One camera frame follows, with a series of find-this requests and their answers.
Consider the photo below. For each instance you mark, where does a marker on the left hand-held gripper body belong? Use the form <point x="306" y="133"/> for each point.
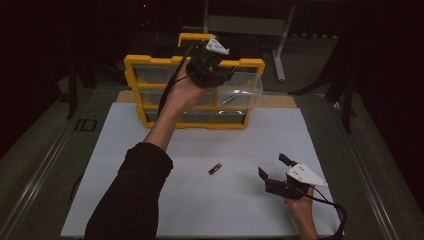
<point x="203" y="71"/>

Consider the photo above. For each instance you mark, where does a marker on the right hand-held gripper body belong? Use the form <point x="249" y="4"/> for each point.
<point x="287" y="190"/>

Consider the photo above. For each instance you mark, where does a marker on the small black gold battery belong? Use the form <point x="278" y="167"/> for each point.
<point x="215" y="168"/>
<point x="229" y="99"/>

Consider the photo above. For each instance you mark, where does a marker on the clear plastic drawer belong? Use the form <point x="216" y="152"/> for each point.
<point x="246" y="90"/>

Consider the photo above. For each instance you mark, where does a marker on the yellow drawer organizer cabinet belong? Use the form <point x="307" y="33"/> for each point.
<point x="156" y="60"/>

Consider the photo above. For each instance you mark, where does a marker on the person's right hand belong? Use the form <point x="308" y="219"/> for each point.
<point x="302" y="206"/>

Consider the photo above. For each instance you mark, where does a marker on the person's left hand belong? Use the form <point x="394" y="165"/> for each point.
<point x="183" y="95"/>

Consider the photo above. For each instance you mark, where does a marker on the white table cover sheet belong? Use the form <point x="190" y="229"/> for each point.
<point x="233" y="206"/>

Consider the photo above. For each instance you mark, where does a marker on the black stand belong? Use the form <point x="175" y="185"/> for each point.
<point x="348" y="110"/>
<point x="71" y="96"/>

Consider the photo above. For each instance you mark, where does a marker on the grey metal desk frame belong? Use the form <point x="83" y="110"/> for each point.
<point x="246" y="25"/>

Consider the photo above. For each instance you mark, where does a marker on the metal floor rail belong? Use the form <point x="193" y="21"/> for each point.
<point x="360" y="166"/>
<point x="43" y="170"/>

